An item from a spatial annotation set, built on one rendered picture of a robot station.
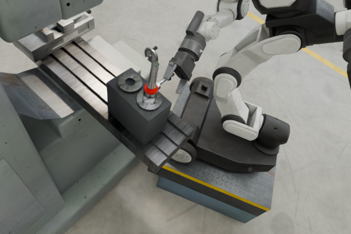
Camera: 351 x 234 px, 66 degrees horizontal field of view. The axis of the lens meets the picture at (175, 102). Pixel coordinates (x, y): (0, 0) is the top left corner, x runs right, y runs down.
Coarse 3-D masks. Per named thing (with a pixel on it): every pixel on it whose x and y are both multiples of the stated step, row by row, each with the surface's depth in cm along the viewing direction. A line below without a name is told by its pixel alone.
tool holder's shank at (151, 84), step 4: (152, 64) 80; (156, 64) 80; (152, 68) 81; (156, 68) 80; (152, 72) 82; (156, 72) 82; (152, 76) 83; (156, 76) 84; (148, 80) 86; (152, 80) 85; (148, 84) 87; (152, 84) 86; (148, 88) 89; (152, 88) 87
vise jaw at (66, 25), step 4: (60, 20) 122; (64, 20) 123; (68, 20) 123; (72, 20) 123; (60, 24) 121; (64, 24) 121; (68, 24) 122; (72, 24) 124; (60, 28) 123; (64, 28) 121; (68, 28) 123; (72, 28) 125; (64, 32) 123
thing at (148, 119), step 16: (112, 80) 98; (128, 80) 99; (144, 80) 101; (112, 96) 100; (128, 96) 95; (160, 96) 96; (112, 112) 109; (128, 112) 98; (144, 112) 93; (160, 112) 94; (128, 128) 107; (144, 128) 96; (160, 128) 107; (144, 144) 105
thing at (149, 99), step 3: (144, 93) 90; (147, 93) 89; (156, 93) 90; (144, 96) 91; (147, 96) 90; (150, 96) 90; (153, 96) 90; (156, 96) 92; (144, 99) 92; (147, 99) 91; (150, 99) 91; (153, 99) 92; (147, 102) 93; (150, 102) 93; (153, 102) 93
